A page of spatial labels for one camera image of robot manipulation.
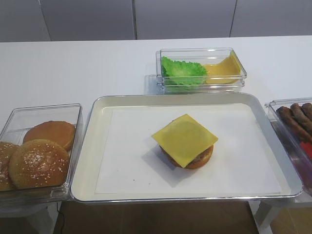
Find yellow cheese slice top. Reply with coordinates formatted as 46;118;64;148
151;113;219;169

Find yellow cheese slice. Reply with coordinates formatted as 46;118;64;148
151;113;219;169
203;53;241;84

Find green lettuce leaf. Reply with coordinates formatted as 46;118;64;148
161;57;208;86

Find clear lettuce cheese container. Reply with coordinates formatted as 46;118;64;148
156;47;247;94

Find brown meat patty on bun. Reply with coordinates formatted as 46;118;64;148
159;119;208;164

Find bottom burger bun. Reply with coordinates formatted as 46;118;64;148
161;145;214;170

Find yellow cheese slice lower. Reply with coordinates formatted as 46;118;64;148
203;53;241;84

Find plain bun half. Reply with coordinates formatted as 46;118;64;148
23;121;76;151

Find white paper sheet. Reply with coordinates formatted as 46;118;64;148
96;104;291;196

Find clear bun container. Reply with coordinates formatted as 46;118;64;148
0;104;82;207

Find sesame bun top right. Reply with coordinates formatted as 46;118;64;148
8;139;70;189

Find sesame bun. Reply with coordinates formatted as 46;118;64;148
8;139;70;189
0;141;19;191

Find clear patty tomato container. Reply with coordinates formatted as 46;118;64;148
265;97;312;201

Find brown patty middle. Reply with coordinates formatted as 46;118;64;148
291;103;312;135

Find brown patty left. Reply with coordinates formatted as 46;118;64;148
276;106;312;143

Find brown patty right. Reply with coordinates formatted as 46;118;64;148
301;103;312;121

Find sesame bun top left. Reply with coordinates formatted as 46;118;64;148
0;141;19;191

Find red tomato slice front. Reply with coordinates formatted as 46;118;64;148
300;142;312;160

